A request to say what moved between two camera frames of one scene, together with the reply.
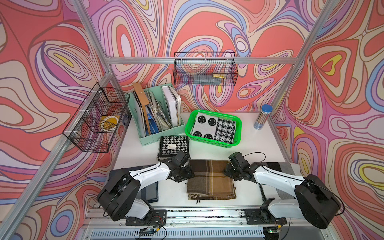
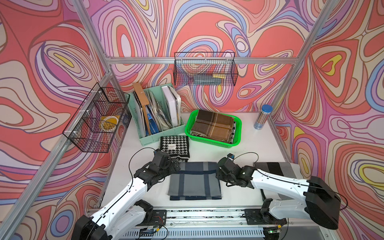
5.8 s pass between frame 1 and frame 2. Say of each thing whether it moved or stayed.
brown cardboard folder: stayed
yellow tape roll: stayed
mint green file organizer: stayed
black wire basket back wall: stayed
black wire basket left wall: stayed
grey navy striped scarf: moved
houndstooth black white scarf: stayed
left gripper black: moved
